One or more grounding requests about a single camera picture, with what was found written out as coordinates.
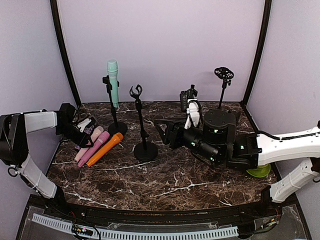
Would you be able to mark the cream white microphone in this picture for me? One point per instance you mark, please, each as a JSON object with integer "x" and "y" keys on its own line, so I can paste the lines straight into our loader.
{"x": 94, "y": 136}

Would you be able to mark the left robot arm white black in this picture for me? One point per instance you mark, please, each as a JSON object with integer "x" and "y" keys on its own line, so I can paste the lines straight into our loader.
{"x": 15, "y": 153}

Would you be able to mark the black front rail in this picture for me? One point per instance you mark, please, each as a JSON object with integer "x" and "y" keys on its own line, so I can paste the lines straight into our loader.
{"x": 235, "y": 215}

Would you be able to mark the mint green microphone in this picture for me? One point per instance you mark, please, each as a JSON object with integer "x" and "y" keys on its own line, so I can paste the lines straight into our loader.
{"x": 112, "y": 71}

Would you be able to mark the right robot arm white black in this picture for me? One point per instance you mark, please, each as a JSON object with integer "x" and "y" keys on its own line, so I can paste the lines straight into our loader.
{"x": 212, "y": 139}

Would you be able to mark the left black corner post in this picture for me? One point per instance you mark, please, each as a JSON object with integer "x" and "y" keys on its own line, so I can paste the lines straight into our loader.
{"x": 63, "y": 51}

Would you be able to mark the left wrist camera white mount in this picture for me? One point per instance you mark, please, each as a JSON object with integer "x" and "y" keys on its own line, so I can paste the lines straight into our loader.
{"x": 85, "y": 124}

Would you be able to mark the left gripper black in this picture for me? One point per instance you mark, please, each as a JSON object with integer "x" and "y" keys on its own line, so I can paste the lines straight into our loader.
{"x": 83, "y": 140}

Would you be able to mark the black corner post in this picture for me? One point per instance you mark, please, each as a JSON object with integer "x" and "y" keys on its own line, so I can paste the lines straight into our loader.
{"x": 258, "y": 53}
{"x": 63, "y": 51}

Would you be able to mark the green bowl on saucer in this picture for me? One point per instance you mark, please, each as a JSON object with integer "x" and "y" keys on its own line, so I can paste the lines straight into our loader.
{"x": 260, "y": 172}

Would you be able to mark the right black corner post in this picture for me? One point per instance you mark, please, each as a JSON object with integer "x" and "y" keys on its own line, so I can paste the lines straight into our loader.
{"x": 258, "y": 53}

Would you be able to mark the glitter microphone with silver grille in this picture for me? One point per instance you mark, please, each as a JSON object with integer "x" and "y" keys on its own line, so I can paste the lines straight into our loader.
{"x": 87, "y": 130}

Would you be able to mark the black stand under mint microphone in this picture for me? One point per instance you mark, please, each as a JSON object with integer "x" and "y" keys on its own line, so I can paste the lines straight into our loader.
{"x": 116, "y": 126}

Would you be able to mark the white slotted cable duct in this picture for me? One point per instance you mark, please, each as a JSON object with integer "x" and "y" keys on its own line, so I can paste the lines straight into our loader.
{"x": 121, "y": 231}

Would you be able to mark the black tripod stand with shock mount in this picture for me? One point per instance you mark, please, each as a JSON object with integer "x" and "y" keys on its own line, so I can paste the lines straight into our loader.
{"x": 226, "y": 75}

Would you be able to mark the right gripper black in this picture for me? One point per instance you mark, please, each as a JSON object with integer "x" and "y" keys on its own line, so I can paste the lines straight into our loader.
{"x": 174, "y": 130}

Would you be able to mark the pink microphone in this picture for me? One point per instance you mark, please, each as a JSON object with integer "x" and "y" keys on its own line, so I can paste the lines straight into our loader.
{"x": 97, "y": 144}

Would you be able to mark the orange microphone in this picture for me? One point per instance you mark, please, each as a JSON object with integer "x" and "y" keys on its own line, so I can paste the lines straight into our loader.
{"x": 115, "y": 139}

